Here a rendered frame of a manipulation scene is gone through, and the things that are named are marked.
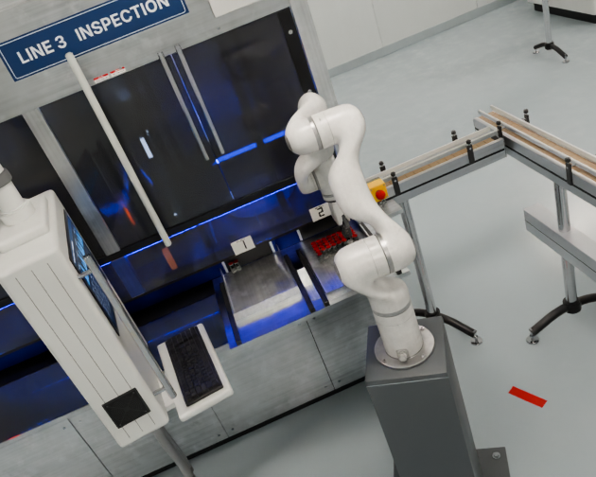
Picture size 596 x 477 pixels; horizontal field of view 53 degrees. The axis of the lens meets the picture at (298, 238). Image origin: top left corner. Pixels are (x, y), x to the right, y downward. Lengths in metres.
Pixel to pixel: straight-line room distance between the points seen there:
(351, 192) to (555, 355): 1.65
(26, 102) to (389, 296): 1.32
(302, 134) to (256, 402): 1.56
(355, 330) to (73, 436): 1.32
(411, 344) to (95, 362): 0.96
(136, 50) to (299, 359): 1.50
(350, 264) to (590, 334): 1.71
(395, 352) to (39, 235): 1.11
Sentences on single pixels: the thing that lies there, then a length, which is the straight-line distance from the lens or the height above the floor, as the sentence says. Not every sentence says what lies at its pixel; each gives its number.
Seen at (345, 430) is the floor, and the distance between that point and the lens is 2.94.
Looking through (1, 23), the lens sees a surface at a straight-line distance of 2.16.
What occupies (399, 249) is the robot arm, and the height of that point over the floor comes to 1.25.
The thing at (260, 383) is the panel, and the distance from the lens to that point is 2.84.
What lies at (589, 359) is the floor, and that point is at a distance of 3.03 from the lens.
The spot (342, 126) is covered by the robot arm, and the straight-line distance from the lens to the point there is 1.70.
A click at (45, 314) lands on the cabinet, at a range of 1.87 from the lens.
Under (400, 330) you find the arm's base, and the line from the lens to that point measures 1.83.
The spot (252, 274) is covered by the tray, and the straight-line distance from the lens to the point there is 2.48.
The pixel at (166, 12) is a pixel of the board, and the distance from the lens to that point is 2.12.
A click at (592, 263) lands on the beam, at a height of 0.52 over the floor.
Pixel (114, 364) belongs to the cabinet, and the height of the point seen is 1.12.
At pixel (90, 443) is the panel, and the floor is 0.40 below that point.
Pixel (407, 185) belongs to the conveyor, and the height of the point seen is 0.91.
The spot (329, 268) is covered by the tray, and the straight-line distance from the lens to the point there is 2.34.
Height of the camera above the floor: 2.21
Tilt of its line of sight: 31 degrees down
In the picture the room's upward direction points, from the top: 21 degrees counter-clockwise
